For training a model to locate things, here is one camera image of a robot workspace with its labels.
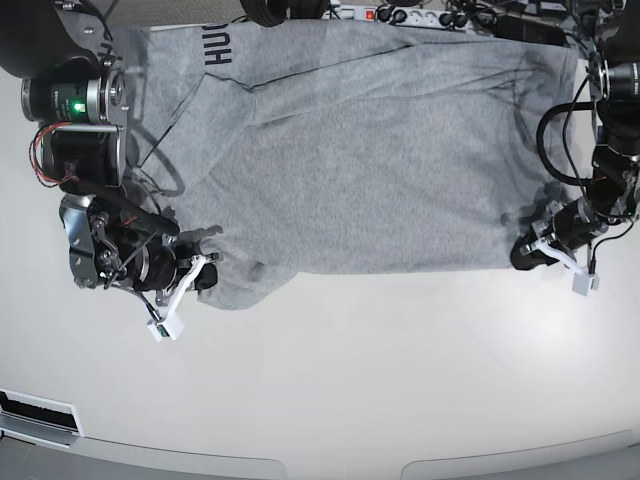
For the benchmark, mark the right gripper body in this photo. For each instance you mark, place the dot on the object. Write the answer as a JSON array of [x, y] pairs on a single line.
[[158, 267]]

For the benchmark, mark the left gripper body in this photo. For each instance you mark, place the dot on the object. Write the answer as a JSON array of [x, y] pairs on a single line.
[[571, 226]]

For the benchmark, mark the grey t-shirt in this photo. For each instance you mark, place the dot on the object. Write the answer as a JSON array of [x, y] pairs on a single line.
[[340, 147]]

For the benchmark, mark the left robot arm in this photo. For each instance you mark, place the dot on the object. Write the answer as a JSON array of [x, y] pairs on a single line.
[[613, 74]]

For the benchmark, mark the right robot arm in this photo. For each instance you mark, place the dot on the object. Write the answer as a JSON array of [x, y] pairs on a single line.
[[73, 87]]

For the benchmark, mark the black power adapter box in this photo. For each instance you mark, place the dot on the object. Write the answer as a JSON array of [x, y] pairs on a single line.
[[512, 28]]

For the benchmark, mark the white power strip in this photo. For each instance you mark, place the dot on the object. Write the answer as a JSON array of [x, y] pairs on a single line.
[[400, 16]]

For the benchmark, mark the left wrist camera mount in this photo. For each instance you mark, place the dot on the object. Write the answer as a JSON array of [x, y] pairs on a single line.
[[581, 262]]

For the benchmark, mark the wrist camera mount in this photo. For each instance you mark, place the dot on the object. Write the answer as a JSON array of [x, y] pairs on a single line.
[[581, 262], [165, 322]]

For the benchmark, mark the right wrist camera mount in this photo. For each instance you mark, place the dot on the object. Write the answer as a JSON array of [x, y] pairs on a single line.
[[165, 322]]

